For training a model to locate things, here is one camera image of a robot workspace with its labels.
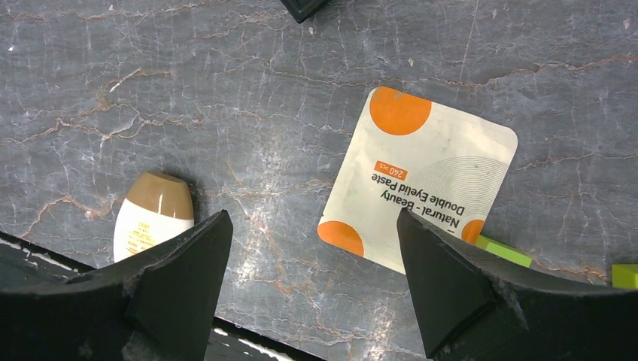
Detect black mounting rail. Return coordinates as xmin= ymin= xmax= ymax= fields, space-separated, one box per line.
xmin=1 ymin=233 xmax=311 ymax=360

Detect black grey chessboard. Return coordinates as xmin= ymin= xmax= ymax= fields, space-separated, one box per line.
xmin=281 ymin=0 xmax=329 ymax=23

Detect small green cube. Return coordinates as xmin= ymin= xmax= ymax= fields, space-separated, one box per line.
xmin=475 ymin=235 xmax=532 ymax=268

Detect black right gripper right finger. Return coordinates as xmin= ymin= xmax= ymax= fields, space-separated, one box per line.
xmin=396 ymin=208 xmax=495 ymax=359

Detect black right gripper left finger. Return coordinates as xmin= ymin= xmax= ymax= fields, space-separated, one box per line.
xmin=126 ymin=210 xmax=233 ymax=360

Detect white orange sachet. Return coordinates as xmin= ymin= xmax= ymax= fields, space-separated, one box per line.
xmin=317 ymin=86 xmax=518 ymax=272

